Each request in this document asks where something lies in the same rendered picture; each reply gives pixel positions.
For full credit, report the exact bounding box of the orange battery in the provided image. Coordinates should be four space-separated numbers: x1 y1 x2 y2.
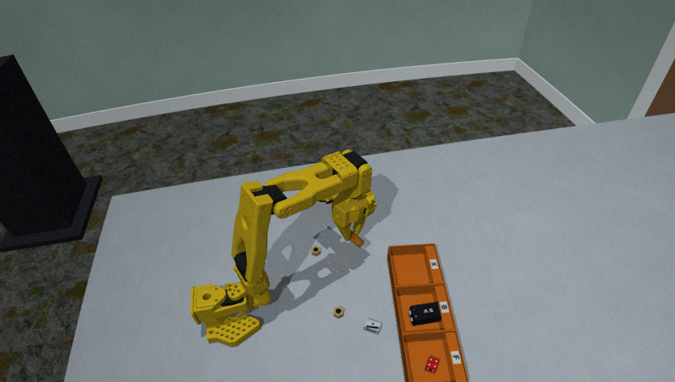
350 231 364 248

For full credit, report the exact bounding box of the dark red die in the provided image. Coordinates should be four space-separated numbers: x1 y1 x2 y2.
425 357 439 373

